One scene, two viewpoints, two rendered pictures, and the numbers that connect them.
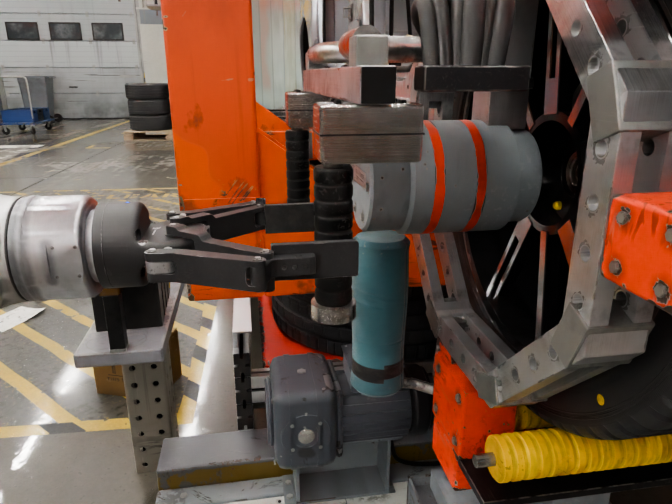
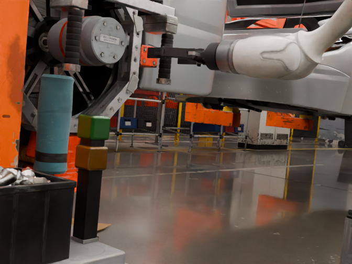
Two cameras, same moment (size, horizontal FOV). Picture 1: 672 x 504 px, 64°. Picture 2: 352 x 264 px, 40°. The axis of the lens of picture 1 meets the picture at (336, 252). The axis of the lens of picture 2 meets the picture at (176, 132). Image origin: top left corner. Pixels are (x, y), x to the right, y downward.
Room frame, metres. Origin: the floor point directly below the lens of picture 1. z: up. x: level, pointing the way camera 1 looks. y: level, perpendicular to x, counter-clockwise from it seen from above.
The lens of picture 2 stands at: (1.40, 1.14, 0.69)
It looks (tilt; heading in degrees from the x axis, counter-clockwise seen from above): 3 degrees down; 229
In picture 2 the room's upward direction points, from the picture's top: 5 degrees clockwise
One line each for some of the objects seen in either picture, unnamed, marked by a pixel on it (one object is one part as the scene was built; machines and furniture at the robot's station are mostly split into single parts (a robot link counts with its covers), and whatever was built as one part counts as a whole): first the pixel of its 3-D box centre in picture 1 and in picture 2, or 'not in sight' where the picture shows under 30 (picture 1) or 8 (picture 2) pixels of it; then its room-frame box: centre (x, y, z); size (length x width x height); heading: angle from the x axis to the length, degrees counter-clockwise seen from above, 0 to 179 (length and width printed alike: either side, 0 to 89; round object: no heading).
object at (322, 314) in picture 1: (333, 239); (165, 57); (0.48, 0.00, 0.83); 0.04 x 0.04 x 0.16
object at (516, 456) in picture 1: (581, 448); not in sight; (0.59, -0.32, 0.51); 0.29 x 0.06 x 0.06; 99
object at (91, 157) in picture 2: (110, 283); (91, 157); (0.97, 0.44, 0.59); 0.04 x 0.04 x 0.04; 9
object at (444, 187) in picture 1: (439, 177); (85, 41); (0.68, -0.13, 0.85); 0.21 x 0.14 x 0.14; 99
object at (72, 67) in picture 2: (298, 175); (73, 39); (0.82, 0.06, 0.83); 0.04 x 0.04 x 0.16
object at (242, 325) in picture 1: (246, 233); not in sight; (2.38, 0.41, 0.28); 2.47 x 0.09 x 0.22; 9
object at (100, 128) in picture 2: not in sight; (94, 127); (0.97, 0.44, 0.64); 0.04 x 0.04 x 0.04; 9
